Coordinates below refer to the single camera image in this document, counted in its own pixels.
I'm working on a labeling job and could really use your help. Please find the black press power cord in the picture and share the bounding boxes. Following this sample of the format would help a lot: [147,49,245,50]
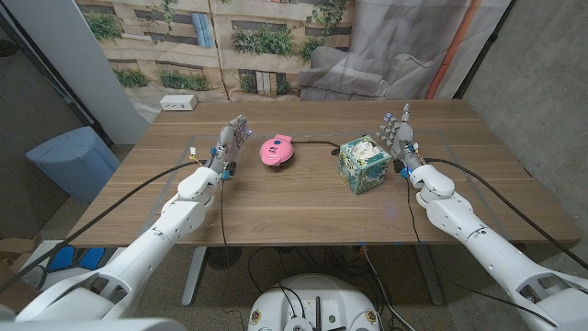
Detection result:
[291,140,342,156]

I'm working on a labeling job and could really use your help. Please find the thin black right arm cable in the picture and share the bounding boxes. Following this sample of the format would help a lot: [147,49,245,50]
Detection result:
[405,177,560,328]

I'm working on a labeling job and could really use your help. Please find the pink mini sandwich press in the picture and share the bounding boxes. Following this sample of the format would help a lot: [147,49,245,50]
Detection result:
[259,133,296,168]

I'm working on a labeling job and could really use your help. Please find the round black floor fan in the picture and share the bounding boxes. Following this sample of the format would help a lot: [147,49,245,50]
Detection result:
[205,246,243,270]

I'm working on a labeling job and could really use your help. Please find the grey floor cable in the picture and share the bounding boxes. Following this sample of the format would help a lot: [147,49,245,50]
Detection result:
[361,246,408,331]

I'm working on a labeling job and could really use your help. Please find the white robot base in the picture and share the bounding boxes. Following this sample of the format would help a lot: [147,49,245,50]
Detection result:
[246,274,382,331]

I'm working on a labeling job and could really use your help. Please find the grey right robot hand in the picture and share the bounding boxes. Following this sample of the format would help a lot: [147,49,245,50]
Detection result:
[375,103,424,174]

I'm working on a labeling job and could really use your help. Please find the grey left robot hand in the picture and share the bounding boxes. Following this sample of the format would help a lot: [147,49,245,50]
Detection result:
[207,114,253,179]

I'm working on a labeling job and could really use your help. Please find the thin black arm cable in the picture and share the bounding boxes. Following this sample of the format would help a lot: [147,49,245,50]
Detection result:
[219,177,231,258]
[405,177,560,328]

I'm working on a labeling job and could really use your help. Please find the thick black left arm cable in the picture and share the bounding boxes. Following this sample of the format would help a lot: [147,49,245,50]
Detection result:
[0,159,204,295]

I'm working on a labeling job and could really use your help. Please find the blue plastic bin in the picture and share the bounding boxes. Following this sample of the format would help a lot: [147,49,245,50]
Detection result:
[25,126,121,204]

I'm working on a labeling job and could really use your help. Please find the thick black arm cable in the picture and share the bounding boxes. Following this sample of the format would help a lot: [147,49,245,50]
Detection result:
[424,157,588,271]
[0,159,204,295]

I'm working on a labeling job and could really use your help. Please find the white power strip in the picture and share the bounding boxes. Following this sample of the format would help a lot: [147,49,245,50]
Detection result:
[159,94,198,112]

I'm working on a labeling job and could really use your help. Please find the brown cardboard box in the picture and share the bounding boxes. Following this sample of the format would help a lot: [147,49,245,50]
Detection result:
[0,236,43,314]

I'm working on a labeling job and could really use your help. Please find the printed fabric backdrop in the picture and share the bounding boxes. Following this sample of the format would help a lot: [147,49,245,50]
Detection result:
[75,0,514,123]

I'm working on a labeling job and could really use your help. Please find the white robot torso edge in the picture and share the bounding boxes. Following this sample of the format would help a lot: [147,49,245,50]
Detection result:
[0,317,187,331]

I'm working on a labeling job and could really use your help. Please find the white partition panel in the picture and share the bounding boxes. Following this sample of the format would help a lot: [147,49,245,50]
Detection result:
[2,0,151,146]

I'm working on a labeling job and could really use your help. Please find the white table leg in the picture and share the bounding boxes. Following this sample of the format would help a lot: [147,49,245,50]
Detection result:
[415,243,445,307]
[181,246,208,307]

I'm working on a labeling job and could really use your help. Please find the floral patterned tissue box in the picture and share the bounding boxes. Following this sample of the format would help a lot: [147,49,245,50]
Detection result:
[337,134,393,196]

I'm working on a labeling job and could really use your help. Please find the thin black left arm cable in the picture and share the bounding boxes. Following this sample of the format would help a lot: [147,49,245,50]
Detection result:
[219,177,231,258]

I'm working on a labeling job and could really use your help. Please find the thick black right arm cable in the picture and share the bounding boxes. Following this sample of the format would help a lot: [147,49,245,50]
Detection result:
[424,157,588,271]

